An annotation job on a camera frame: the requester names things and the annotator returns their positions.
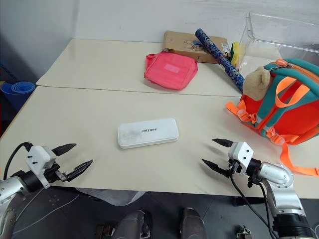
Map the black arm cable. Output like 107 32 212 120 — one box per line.
3 141 33 180
230 161 278 239

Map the blue patterned rolled scroll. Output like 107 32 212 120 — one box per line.
194 28 246 94

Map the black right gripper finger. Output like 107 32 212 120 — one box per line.
212 138 234 149
201 159 231 179

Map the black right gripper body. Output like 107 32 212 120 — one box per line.
227 159 239 175

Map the white pencil case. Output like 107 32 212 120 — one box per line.
118 118 180 150

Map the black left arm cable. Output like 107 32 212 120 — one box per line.
3 141 33 180

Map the beige plush bear toy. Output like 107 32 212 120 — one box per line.
242 66 271 102

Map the orange and teal backpack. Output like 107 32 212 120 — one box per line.
225 57 319 176

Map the dark rounded shape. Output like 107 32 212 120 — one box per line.
116 210 153 239
179 207 208 239

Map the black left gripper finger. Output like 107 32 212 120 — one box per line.
66 159 94 182
51 143 77 157

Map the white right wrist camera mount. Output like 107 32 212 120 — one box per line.
227 141 255 175

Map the pink fabric bag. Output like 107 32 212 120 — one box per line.
144 50 198 91

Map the white plastic sheet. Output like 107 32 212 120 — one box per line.
75 187 143 206

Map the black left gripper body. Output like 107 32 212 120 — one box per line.
44 163 68 185

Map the yellow and green sponge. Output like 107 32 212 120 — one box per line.
229 41 241 64

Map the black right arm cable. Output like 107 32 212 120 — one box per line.
230 161 278 239

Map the clear plastic bin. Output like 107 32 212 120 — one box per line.
238 11 319 75

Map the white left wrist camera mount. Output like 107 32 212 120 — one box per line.
25 145 57 188

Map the blue rolled mat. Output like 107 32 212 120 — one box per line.
0 81 37 113

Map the brown cardboard box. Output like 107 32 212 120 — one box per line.
163 30 229 64

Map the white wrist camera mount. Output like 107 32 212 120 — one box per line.
25 145 57 188
227 141 255 175

